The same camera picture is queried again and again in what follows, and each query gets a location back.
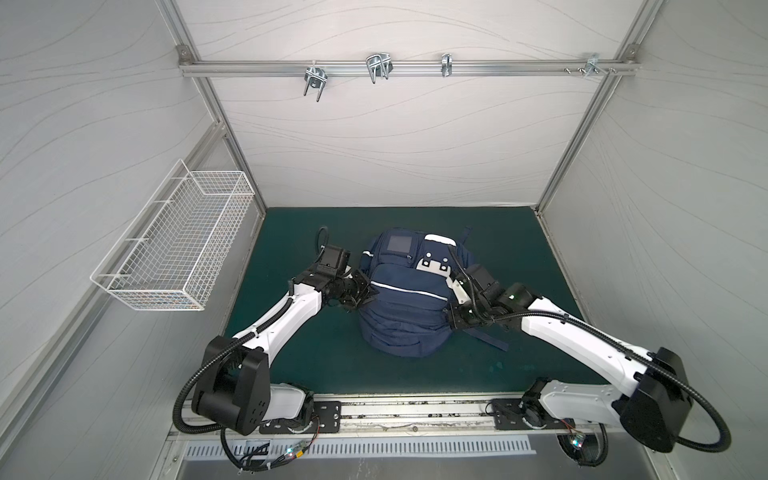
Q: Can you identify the navy blue student backpack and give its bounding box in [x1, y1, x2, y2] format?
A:
[359, 228, 476, 358]

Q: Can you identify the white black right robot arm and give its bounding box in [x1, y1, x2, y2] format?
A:
[447, 265, 693, 453]

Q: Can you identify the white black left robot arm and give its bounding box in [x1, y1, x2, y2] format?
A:
[172, 246, 375, 435]

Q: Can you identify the metal u-bolt clamp left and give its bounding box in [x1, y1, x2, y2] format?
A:
[303, 65, 328, 102]

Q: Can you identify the metal u-bolt clamp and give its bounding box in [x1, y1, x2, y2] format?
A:
[365, 52, 393, 84]
[303, 65, 328, 102]

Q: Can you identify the metal u-bolt clamp middle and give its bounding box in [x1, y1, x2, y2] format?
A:
[365, 52, 393, 84]

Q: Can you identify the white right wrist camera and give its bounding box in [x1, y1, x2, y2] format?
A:
[446, 278, 471, 305]

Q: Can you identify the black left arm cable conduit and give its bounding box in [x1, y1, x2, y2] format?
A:
[172, 293, 295, 436]

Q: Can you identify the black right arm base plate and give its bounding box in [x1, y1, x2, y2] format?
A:
[489, 398, 548, 430]

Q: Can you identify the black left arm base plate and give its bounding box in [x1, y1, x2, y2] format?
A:
[258, 401, 342, 435]

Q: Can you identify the white slotted cable duct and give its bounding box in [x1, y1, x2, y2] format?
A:
[184, 435, 537, 461]

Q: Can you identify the white wire basket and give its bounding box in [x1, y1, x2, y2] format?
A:
[90, 160, 254, 311]

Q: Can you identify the metal ring clamp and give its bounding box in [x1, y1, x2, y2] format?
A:
[441, 53, 453, 78]

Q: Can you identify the metal bracket clamp right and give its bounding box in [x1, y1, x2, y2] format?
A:
[563, 54, 617, 79]

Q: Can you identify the aluminium crossbar rail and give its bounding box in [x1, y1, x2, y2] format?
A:
[179, 56, 641, 78]

